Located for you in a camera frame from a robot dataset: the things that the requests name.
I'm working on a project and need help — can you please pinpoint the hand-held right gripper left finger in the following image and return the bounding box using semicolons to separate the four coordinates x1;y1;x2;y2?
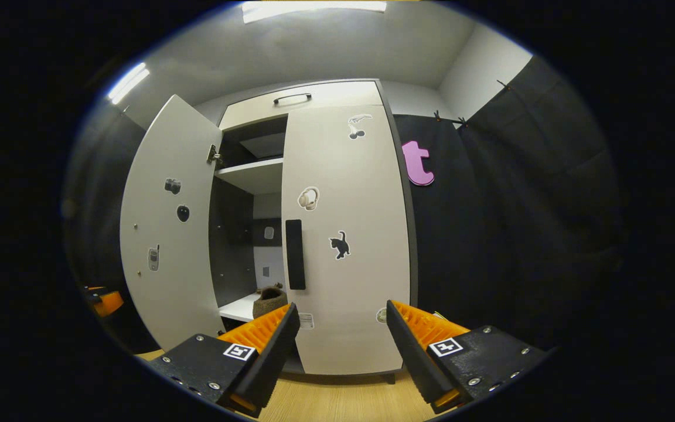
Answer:
147;302;301;418

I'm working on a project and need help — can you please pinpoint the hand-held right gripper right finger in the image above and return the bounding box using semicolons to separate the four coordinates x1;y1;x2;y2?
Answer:
386;299;549;414

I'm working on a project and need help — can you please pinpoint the brown fuzzy shoe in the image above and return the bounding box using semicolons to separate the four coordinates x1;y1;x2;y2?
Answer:
252;283;289;320

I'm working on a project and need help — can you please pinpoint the white shoe cabinet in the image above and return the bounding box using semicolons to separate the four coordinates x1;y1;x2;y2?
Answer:
209;79;420;384

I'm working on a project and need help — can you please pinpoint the white cabinet shelf board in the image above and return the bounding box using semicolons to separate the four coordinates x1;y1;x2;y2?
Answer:
219;292;262;323
214;157;284;195

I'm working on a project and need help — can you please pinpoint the white cabinet drawer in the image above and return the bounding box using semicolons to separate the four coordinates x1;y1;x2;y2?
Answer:
219;80;385;131

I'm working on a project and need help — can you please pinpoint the narrow ceiling light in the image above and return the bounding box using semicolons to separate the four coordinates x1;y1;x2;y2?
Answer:
106;62;152;106

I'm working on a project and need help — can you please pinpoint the wide ceiling light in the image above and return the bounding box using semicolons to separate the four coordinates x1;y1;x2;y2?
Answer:
241;0;388;24

